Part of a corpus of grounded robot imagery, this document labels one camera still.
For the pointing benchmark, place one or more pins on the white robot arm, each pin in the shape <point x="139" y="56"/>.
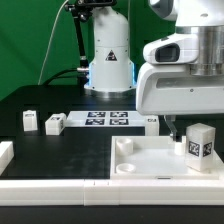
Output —
<point x="198" y="41"/>

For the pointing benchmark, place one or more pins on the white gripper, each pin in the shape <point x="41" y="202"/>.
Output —
<point x="171" y="90"/>

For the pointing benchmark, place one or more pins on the white U-shaped fence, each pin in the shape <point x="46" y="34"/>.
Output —
<point x="113" y="191"/>

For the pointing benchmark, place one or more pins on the white marker base plate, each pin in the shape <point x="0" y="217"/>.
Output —
<point x="104" y="119"/>

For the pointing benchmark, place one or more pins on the white square tabletop part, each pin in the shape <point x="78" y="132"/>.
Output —
<point x="155" y="157"/>

